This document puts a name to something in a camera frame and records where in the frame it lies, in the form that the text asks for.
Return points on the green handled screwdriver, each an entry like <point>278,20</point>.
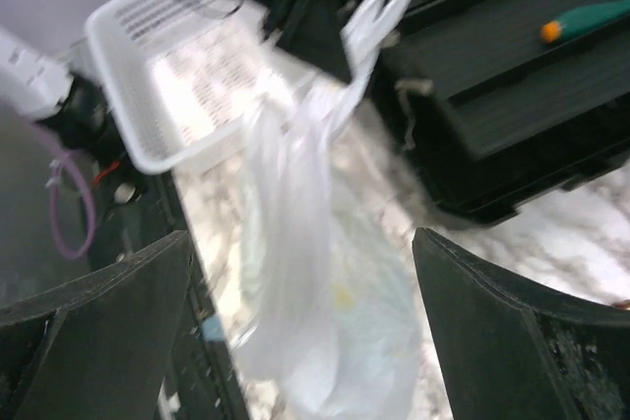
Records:
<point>583,20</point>

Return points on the black plastic toolbox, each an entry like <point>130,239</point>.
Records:
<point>490,113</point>

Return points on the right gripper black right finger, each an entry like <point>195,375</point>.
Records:
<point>511,348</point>

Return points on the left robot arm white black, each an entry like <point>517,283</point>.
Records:
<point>40,86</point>

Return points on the white perforated plastic basket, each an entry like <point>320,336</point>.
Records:
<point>178,76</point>

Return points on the white plastic bag lemon print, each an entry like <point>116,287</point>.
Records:
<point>332,317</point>

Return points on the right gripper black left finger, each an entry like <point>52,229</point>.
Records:
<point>97,346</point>

